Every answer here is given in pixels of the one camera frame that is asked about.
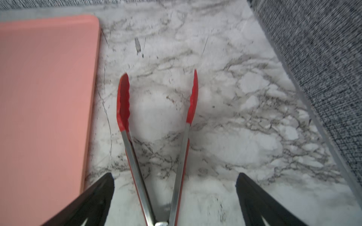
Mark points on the pink plastic tray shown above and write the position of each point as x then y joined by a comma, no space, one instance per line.
48,69

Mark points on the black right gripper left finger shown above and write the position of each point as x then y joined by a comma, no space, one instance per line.
90,208

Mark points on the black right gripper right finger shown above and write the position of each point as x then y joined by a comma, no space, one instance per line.
258,206

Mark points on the red kitchen tongs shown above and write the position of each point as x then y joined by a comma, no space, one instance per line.
123,114

